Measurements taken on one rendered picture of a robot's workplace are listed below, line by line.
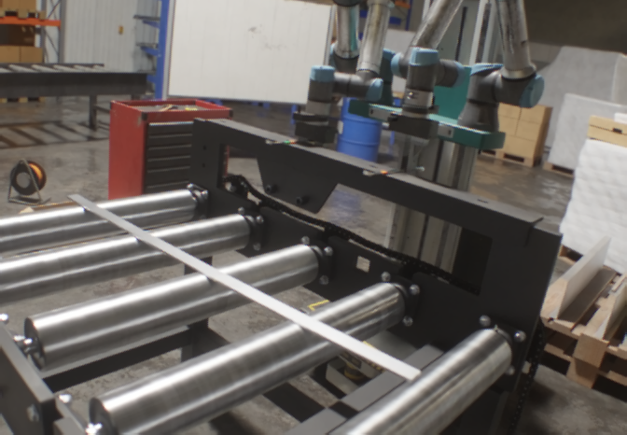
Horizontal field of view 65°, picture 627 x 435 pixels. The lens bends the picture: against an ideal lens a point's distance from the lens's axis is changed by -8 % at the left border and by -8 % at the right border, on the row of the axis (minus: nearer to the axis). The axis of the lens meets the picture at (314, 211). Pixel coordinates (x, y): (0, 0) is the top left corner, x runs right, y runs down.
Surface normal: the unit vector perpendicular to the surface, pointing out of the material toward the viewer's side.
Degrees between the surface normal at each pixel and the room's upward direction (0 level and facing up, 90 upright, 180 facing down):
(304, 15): 90
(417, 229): 90
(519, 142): 90
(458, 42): 90
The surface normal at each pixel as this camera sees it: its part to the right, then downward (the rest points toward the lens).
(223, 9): 0.39, 0.33
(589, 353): -0.66, 0.15
